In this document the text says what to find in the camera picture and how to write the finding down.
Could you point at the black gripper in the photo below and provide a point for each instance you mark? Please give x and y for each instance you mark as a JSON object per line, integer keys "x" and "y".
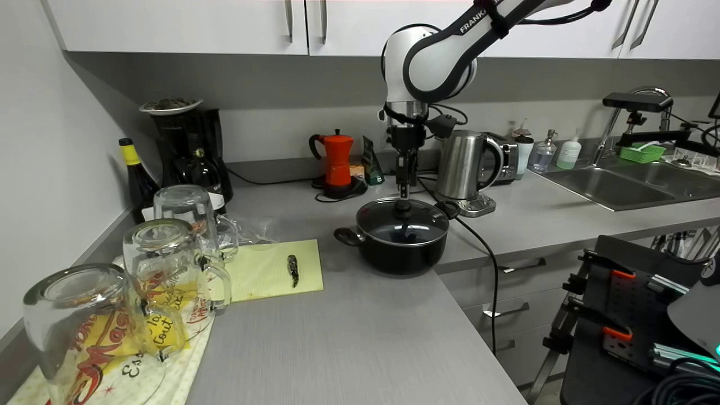
{"x": 406, "y": 150}

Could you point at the glass pot lid black knob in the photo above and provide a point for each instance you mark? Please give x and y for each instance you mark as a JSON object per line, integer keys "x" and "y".
{"x": 379, "y": 221}

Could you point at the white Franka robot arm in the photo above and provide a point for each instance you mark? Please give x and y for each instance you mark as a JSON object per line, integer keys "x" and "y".
{"x": 430, "y": 69}

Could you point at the black cooking pot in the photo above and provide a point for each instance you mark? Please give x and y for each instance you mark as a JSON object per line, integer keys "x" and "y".
{"x": 397, "y": 260}

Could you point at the red moka pot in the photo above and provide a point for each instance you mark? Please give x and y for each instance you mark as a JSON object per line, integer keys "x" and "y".
{"x": 339, "y": 159}

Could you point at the stainless steel electric kettle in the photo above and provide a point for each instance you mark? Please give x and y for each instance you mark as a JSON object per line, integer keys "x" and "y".
{"x": 459, "y": 160}

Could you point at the kettle power base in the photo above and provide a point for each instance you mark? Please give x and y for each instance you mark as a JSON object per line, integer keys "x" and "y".
{"x": 474, "y": 205}

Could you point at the silver toaster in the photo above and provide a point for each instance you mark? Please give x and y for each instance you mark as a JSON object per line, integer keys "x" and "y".
{"x": 514, "y": 159}

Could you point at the clear soap dispenser bottle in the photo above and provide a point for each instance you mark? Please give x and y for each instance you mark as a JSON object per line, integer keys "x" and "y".
{"x": 545, "y": 157}

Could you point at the clear plastic bag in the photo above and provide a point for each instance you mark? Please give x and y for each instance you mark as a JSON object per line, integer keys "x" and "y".
{"x": 250, "y": 229}

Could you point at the yellow sticky notepad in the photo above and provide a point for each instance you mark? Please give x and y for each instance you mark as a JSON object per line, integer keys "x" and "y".
{"x": 261, "y": 273}

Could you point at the white dish soap bottle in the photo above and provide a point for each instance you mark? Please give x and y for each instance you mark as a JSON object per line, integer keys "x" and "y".
{"x": 567, "y": 154}

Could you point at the white cabinet door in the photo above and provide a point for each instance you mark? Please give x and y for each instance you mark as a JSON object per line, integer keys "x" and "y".
{"x": 351, "y": 25}
{"x": 171, "y": 23}

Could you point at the small upturned glass mug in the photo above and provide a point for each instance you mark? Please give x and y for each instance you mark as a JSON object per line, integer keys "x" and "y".
{"x": 188, "y": 205}

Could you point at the black coffee maker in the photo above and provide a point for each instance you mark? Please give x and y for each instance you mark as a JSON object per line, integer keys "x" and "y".
{"x": 193, "y": 150}

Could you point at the orange black clamp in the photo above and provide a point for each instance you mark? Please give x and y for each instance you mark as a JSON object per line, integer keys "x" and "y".
{"x": 608, "y": 278}
{"x": 592, "y": 329}

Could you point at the stainless steel sink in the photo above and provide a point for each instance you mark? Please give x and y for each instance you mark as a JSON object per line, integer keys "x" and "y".
{"x": 630, "y": 183}

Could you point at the green sponge holder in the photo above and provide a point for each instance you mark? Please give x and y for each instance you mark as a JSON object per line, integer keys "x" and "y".
{"x": 641, "y": 154}

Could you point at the dark wine bottle yellow cap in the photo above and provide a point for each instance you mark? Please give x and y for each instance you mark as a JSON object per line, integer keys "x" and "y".
{"x": 137, "y": 181}

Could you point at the black robot cart panel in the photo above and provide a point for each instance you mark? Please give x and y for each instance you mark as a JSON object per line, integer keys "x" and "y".
{"x": 638, "y": 329}

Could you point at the cutlery in drying rack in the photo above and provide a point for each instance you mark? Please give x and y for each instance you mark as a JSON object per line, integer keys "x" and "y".
{"x": 688, "y": 248}

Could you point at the black rounded plate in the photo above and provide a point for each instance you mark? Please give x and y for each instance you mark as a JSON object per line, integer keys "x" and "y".
{"x": 698, "y": 316}

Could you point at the clear drinking glasses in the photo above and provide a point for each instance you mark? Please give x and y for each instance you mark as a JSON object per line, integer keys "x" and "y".
{"x": 113, "y": 375}

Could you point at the large upturned drinking glass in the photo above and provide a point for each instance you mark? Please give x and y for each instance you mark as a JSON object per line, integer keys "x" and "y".
{"x": 76, "y": 322}

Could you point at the black camera on tripod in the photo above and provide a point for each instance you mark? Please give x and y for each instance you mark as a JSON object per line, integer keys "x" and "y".
{"x": 641, "y": 99}

